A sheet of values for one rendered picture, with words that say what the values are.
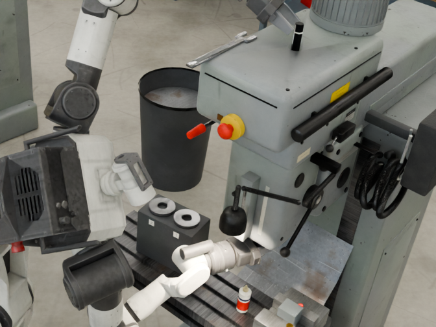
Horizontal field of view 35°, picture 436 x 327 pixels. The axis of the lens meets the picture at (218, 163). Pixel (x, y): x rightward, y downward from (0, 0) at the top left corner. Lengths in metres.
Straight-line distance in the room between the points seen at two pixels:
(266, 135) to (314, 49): 0.28
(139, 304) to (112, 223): 0.34
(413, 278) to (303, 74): 2.54
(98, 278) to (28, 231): 0.20
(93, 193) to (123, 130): 3.10
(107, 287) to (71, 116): 0.41
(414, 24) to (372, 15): 0.51
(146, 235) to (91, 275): 0.75
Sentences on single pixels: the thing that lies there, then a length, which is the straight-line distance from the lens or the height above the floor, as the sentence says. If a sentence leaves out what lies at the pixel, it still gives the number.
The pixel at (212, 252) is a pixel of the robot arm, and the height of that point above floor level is 1.28.
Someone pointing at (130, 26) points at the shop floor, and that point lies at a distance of 6.18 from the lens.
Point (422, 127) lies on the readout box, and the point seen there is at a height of 1.71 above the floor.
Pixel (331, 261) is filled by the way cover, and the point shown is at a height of 1.01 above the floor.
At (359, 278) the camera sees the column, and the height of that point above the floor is 0.97.
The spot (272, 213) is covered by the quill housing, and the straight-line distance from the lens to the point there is 1.87.
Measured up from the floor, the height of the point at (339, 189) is 1.40.
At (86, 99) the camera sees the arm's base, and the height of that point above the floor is 1.78.
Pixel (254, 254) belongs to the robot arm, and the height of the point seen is 1.25.
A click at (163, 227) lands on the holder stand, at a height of 1.10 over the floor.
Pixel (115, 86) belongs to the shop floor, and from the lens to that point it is 5.26.
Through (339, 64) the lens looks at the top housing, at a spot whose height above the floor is 1.89.
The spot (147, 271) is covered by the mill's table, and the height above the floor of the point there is 0.93.
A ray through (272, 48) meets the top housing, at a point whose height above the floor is 1.89.
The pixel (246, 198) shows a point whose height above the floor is 1.49.
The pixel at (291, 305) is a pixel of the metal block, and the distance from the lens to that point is 2.18.
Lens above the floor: 2.64
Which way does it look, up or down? 36 degrees down
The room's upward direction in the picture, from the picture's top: 7 degrees clockwise
